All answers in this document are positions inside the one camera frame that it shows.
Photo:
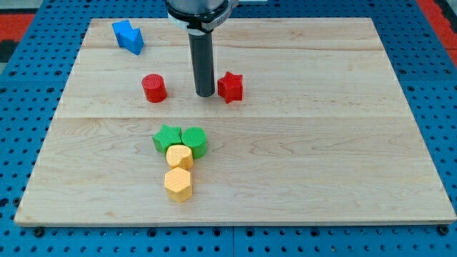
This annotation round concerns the red star block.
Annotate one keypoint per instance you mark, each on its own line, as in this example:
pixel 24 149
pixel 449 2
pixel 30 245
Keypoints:
pixel 230 87

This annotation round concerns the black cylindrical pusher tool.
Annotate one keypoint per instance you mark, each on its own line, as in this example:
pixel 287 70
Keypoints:
pixel 202 63

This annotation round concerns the green star block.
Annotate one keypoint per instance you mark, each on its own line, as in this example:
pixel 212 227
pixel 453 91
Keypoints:
pixel 166 137

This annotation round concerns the wooden board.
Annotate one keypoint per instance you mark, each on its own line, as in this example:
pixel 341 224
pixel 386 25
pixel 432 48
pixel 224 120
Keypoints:
pixel 323 136

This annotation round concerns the green cylinder block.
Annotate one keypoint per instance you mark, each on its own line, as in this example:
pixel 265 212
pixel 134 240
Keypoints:
pixel 195 139

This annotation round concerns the yellow heart block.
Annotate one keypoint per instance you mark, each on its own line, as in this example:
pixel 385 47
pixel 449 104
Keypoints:
pixel 179 156

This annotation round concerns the yellow hexagon block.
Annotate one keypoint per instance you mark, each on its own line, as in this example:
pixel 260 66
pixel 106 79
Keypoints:
pixel 178 184

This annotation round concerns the red cylinder block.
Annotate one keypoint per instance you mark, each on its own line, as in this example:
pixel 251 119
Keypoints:
pixel 154 88

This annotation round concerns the blue triangle block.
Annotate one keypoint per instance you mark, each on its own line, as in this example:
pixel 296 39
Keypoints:
pixel 132 40

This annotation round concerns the blue cube block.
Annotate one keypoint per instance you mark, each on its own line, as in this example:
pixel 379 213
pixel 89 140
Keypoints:
pixel 118 27

